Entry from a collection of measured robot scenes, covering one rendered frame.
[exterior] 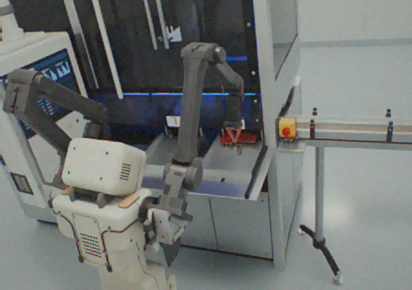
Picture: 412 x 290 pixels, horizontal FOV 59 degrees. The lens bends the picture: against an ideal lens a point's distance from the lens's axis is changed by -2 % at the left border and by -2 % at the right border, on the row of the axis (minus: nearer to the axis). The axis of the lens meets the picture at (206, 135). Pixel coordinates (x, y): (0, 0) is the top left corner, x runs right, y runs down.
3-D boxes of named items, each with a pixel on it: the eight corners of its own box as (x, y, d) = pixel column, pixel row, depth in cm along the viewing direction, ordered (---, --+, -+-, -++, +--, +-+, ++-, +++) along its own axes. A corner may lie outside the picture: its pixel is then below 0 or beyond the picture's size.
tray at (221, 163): (220, 138, 203) (219, 133, 201) (267, 140, 193) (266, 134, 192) (198, 174, 175) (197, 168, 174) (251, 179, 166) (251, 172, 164)
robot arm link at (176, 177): (162, 189, 108) (178, 191, 106) (172, 156, 111) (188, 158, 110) (172, 196, 116) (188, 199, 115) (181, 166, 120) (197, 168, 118)
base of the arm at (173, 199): (143, 207, 106) (180, 215, 101) (152, 180, 109) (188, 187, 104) (158, 214, 113) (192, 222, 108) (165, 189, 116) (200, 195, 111)
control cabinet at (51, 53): (85, 153, 227) (41, 25, 190) (108, 156, 218) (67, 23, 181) (19, 203, 189) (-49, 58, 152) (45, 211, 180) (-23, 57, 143)
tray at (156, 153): (164, 135, 215) (163, 130, 213) (206, 137, 205) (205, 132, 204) (135, 168, 187) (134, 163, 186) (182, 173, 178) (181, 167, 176)
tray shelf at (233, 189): (157, 138, 217) (156, 135, 217) (276, 144, 192) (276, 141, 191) (114, 188, 179) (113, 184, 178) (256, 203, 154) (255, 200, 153)
